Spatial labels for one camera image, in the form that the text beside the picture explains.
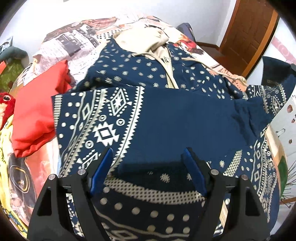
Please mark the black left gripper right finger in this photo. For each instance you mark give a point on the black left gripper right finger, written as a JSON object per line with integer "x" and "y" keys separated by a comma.
{"x": 245, "y": 220}

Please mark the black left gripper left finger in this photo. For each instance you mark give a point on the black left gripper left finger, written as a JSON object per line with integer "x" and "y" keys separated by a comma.
{"x": 64, "y": 209}

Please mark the navy patterned hoodie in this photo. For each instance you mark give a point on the navy patterned hoodie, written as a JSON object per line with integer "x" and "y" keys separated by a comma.
{"x": 148, "y": 110}

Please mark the yellow cartoon cloth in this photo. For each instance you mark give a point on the yellow cartoon cloth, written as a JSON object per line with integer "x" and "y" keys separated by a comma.
{"x": 15, "y": 183}

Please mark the red folded garment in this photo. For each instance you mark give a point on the red folded garment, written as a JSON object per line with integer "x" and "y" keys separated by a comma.
{"x": 33, "y": 121}

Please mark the red plush toy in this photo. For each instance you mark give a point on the red plush toy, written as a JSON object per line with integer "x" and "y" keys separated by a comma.
{"x": 7, "y": 106}

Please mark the green patterned box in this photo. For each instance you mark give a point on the green patterned box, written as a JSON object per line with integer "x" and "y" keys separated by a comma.
{"x": 11, "y": 64}

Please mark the printed newspaper bedsheet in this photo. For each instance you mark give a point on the printed newspaper bedsheet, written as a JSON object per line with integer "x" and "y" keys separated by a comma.
{"x": 81, "y": 44}

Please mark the brown wooden door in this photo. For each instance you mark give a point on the brown wooden door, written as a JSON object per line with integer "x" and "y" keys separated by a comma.
{"x": 247, "y": 35}

